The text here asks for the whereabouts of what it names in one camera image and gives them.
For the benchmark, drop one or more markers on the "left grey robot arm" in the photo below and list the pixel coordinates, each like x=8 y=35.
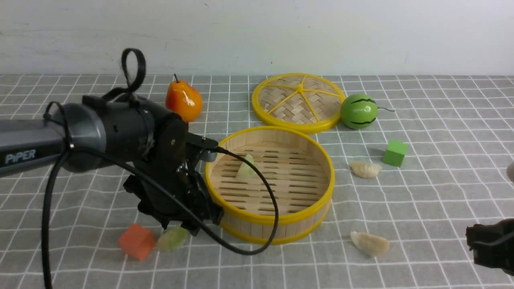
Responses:
x=154 y=139

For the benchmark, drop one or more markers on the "green dumpling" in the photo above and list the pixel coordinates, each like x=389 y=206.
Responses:
x=171 y=239
x=245 y=172

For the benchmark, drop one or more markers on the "green wooden cube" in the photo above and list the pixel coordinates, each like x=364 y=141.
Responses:
x=395 y=153

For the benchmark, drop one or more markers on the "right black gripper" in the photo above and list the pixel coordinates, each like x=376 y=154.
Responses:
x=493 y=245

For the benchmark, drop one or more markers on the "orange toy pear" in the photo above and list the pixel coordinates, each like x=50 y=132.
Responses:
x=184 y=100

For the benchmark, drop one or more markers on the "woven bamboo steamer lid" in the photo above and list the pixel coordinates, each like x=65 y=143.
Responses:
x=304 y=102

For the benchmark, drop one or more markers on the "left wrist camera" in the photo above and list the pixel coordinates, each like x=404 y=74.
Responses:
x=199 y=148

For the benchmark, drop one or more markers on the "orange wooden cube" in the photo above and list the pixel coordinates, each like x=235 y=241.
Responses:
x=137 y=242

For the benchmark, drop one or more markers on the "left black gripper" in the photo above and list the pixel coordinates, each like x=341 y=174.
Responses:
x=185 y=188

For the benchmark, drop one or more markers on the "green toy watermelon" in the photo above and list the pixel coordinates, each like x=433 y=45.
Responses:
x=358 y=111

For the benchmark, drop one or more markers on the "bamboo steamer tray yellow rim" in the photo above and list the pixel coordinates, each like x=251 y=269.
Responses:
x=298 y=170

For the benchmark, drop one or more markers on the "white dumpling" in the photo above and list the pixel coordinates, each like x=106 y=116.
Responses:
x=365 y=170
x=371 y=245

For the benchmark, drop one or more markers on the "grey checked tablecloth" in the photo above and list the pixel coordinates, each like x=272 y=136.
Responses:
x=459 y=130

